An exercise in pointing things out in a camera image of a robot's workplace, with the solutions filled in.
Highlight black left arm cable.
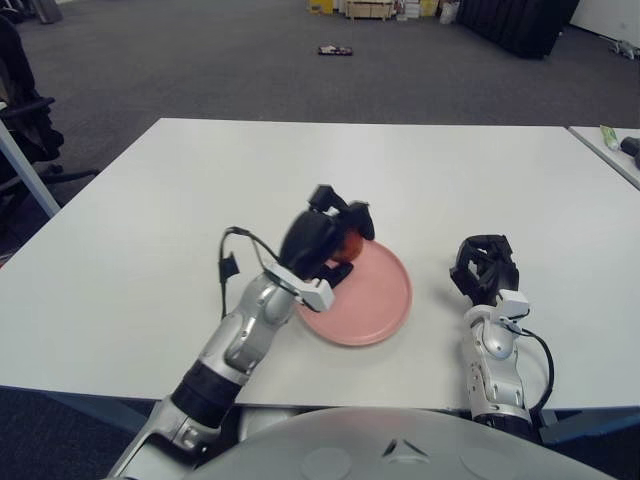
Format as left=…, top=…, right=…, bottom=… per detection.
left=218, top=227, right=281, bottom=321

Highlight black office chair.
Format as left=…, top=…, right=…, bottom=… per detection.
left=0, top=13, right=101, bottom=221

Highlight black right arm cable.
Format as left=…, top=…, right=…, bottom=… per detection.
left=509, top=319, right=555, bottom=414

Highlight wooden crate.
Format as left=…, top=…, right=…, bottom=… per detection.
left=346, top=0, right=399, bottom=21

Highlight light blue desk leg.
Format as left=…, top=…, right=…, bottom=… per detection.
left=0, top=117, right=62, bottom=216

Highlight pink round plate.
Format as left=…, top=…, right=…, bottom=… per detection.
left=294, top=239, right=414, bottom=347

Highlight grey bin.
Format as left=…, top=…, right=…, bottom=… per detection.
left=34, top=0, right=64, bottom=24

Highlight black curtain partition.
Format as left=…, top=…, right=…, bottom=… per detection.
left=457, top=0, right=582, bottom=60

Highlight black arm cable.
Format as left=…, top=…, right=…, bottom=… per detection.
left=218, top=227, right=281, bottom=321
left=509, top=319, right=555, bottom=414

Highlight white stacked boxes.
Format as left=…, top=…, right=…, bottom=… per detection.
left=397, top=0, right=441, bottom=21

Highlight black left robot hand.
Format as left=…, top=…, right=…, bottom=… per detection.
left=278, top=184, right=376, bottom=291

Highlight grey robot torso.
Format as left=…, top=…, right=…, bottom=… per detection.
left=184, top=407, right=606, bottom=480

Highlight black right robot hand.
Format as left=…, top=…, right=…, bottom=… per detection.
left=448, top=233, right=521, bottom=306

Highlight red yellow apple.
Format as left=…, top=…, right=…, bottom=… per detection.
left=332, top=230, right=364, bottom=264

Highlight grey quadruped robot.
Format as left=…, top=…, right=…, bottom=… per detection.
left=607, top=38, right=639, bottom=59

